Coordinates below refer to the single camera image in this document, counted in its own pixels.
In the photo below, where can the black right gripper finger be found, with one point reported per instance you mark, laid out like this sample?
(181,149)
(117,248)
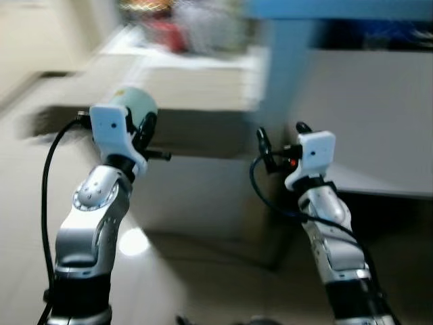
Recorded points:
(304,127)
(264,145)

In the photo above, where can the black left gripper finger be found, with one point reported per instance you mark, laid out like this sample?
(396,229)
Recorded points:
(147,128)

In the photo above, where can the pale green cup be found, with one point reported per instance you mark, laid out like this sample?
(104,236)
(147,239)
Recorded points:
(135,101)

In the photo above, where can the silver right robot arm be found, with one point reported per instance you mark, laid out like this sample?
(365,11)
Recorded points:
(338,250)

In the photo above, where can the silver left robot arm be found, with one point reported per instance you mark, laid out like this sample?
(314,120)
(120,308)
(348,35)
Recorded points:
(88,230)

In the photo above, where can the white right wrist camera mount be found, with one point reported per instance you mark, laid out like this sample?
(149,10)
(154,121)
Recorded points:
(314,152)

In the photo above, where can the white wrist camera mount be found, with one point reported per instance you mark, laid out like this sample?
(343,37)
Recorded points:
(111,132)
(314,152)

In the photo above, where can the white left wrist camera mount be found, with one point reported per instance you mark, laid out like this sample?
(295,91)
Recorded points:
(111,132)

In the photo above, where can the blue table frame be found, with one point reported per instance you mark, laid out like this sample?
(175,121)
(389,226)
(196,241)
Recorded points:
(287,61)

